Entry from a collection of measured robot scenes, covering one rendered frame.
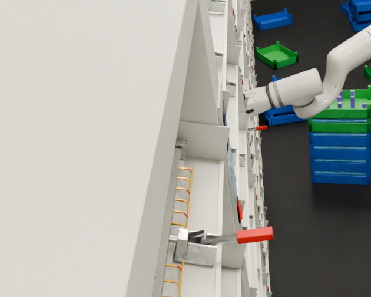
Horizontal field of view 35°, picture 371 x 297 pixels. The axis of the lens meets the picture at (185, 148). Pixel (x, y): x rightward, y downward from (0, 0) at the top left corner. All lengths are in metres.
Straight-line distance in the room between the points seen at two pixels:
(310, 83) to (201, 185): 1.15
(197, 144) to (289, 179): 2.50
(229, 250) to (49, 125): 0.51
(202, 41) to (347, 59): 1.22
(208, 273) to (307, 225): 2.34
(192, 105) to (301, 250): 2.13
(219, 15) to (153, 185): 0.93
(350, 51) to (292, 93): 0.22
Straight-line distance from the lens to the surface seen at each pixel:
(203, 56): 0.68
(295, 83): 1.81
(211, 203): 0.67
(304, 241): 2.83
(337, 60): 1.86
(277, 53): 4.68
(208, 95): 0.70
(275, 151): 3.46
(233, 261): 0.85
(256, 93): 1.85
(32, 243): 0.27
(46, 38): 0.51
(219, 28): 1.14
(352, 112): 2.93
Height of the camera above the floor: 1.90
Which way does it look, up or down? 32 degrees down
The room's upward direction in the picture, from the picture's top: 11 degrees counter-clockwise
